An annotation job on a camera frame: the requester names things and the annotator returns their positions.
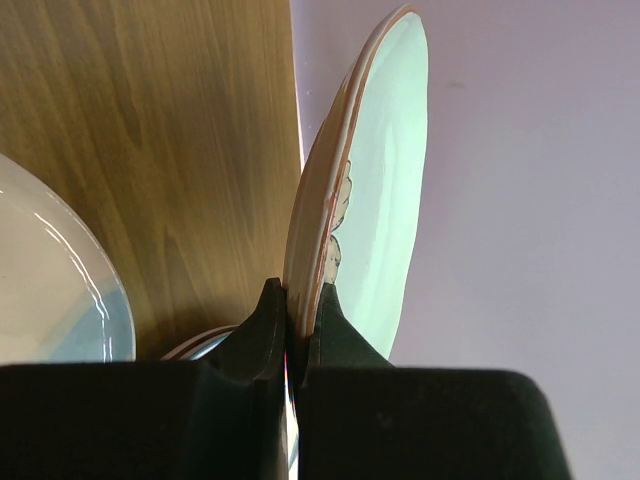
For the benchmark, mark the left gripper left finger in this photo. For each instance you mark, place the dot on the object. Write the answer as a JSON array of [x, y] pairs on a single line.
[[219, 417]]

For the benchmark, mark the green round plate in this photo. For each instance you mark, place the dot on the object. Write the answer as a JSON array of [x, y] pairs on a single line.
[[354, 220]]

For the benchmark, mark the white blue rimmed plate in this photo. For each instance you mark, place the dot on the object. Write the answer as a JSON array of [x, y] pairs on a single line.
[[201, 344]]

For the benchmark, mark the cream and teal plate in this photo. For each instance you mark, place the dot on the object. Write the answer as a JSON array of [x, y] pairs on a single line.
[[61, 298]]

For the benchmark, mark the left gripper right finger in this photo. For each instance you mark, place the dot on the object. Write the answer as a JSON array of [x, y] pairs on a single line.
[[362, 418]]

